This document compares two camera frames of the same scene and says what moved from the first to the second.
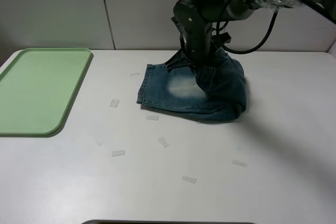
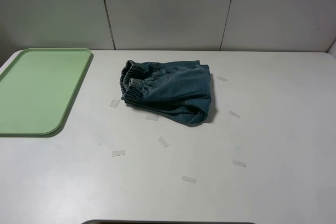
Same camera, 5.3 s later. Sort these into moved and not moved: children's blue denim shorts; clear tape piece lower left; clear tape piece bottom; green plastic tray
Moved: children's blue denim shorts
Not moved: clear tape piece lower left; clear tape piece bottom; green plastic tray
